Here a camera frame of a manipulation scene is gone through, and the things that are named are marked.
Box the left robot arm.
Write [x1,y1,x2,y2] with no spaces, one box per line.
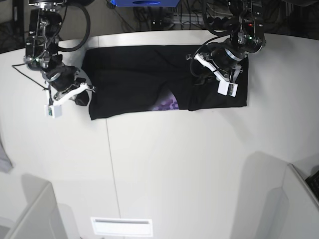
[187,0,266,85]

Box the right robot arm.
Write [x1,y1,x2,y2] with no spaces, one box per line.
[24,0,95,106]

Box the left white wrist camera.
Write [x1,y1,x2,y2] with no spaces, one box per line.
[217,81,238,97]

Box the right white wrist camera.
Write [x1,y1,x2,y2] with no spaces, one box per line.
[44,105,62,119]

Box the white right partition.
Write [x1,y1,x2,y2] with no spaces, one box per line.
[280,164,319,239]

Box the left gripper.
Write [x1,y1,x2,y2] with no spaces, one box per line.
[186,42,246,86]

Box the white partition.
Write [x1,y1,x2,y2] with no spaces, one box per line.
[4,182,68,239]
[280,164,319,239]

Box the white label plate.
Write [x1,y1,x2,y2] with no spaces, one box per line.
[91,217,154,238]

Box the blue box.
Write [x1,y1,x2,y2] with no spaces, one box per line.
[111,0,179,7]

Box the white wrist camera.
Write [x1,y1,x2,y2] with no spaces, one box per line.
[217,81,238,97]
[44,105,62,119]

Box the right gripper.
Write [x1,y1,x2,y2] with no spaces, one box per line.
[42,65,96,107]

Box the black T-shirt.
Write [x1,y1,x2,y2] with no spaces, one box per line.
[82,45,248,120]

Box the white left partition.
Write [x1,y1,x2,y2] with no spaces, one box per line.
[4,182,68,239]

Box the black keyboard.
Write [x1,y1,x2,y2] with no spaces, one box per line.
[306,171,319,199]

